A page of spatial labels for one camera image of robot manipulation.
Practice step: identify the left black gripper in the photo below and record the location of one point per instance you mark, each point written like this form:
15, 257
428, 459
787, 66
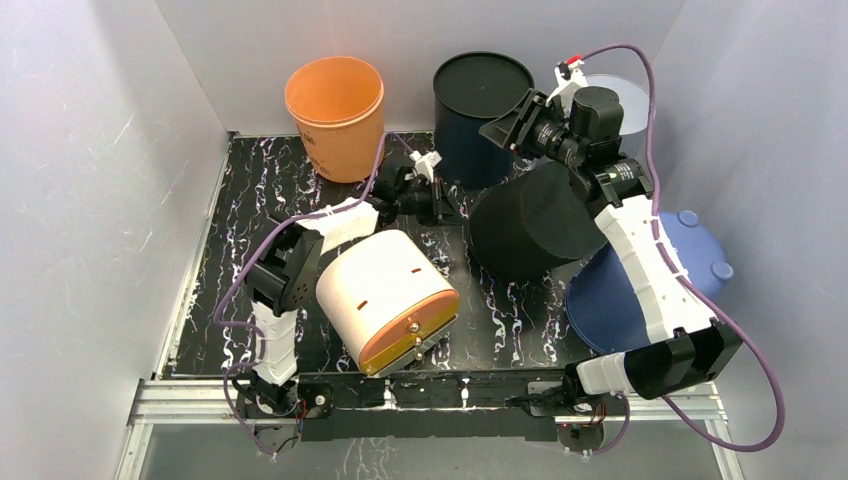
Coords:
440, 210

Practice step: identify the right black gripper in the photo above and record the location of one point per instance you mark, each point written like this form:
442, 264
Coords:
526, 125

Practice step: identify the dark navy bucket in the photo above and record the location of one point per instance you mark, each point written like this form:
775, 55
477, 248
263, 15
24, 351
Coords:
472, 89

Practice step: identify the black bucket liner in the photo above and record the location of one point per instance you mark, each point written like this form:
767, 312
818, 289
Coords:
532, 224

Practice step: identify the large grey container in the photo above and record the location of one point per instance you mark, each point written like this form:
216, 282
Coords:
635, 102

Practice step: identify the tan bucket black rim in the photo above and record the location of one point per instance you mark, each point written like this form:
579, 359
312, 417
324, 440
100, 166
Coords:
337, 105

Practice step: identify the blue plastic bucket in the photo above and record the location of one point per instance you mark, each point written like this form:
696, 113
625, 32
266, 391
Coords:
599, 300

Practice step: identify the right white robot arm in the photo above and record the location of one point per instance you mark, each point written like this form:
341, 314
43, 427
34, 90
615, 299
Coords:
688, 342

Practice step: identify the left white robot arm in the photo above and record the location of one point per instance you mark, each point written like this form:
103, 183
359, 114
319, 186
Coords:
287, 273

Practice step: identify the white orange drawer box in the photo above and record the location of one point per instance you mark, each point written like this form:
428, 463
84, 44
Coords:
387, 302

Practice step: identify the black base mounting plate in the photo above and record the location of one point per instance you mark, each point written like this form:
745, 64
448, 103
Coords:
526, 403

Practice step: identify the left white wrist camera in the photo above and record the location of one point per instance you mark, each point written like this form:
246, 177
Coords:
424, 164

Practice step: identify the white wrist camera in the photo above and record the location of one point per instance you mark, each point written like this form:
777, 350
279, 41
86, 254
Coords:
424, 164
570, 79

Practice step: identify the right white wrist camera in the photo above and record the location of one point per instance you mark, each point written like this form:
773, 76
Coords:
570, 79

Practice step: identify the aluminium frame rail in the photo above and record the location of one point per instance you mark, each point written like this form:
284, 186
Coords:
185, 429

